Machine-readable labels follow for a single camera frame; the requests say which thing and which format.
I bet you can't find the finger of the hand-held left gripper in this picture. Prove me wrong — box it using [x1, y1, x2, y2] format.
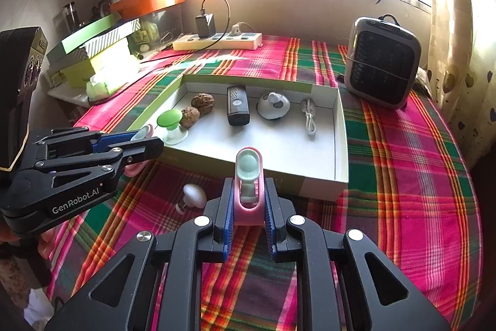
[33, 126, 134, 161]
[10, 137, 164, 208]

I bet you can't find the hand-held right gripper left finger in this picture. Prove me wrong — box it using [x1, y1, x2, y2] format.
[44, 178, 235, 331]

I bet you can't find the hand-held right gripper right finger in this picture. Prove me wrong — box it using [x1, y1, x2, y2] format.
[264, 178, 452, 331]

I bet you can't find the green mushroom-shaped hook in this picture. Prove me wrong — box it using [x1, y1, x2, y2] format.
[156, 109, 189, 145]

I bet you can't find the brown walnut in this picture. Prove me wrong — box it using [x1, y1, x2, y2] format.
[192, 93, 215, 117]
[180, 107, 201, 129]

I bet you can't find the pink holder with mint scoop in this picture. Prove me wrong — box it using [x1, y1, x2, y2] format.
[234, 147, 266, 226]

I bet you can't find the white box with green rim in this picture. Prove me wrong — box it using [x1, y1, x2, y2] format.
[126, 73, 349, 202]

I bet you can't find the black rectangular sensor device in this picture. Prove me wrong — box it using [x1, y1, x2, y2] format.
[227, 85, 249, 127]

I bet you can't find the white cable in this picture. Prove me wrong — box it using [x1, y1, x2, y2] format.
[301, 97, 317, 140]

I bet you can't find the person's left forearm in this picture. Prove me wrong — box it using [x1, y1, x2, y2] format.
[0, 249, 51, 320]

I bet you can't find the person's left hand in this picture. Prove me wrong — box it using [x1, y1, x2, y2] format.
[38, 230, 53, 252]

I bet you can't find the white mushroom-shaped hook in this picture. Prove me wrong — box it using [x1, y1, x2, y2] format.
[176, 184, 207, 214]

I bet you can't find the pale green tissue pack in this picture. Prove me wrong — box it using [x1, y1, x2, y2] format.
[86, 69, 132, 99]

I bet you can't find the yellow-green box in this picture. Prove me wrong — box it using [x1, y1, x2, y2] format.
[58, 40, 140, 87]

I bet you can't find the green flat box lid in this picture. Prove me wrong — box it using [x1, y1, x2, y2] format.
[62, 14, 122, 54]

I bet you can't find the glass pitcher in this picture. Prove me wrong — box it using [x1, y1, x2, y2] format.
[62, 2, 80, 33]

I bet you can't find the striped gift box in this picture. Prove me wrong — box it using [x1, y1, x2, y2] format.
[79, 19, 142, 58]

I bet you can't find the green printed packet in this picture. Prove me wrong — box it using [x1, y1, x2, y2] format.
[134, 21, 159, 45]

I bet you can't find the white round gadget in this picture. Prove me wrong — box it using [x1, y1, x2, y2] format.
[257, 92, 290, 120]

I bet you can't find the pink green plaid cloth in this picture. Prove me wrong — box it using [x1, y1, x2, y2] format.
[46, 34, 483, 331]

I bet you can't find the cream power strip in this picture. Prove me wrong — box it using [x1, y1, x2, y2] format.
[172, 32, 263, 51]

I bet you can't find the black charger adapter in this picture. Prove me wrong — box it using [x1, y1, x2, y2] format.
[196, 13, 216, 38]

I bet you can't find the orange tray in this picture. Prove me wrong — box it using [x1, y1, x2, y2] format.
[109, 0, 185, 18]

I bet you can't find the white plug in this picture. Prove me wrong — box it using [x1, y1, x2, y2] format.
[231, 22, 256, 36]

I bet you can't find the grey portable heater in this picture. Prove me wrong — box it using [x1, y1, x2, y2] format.
[345, 15, 422, 110]

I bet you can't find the heart print curtain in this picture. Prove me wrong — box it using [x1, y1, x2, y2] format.
[426, 0, 496, 169]

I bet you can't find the black charger cable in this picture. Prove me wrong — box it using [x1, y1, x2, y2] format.
[199, 0, 231, 41]

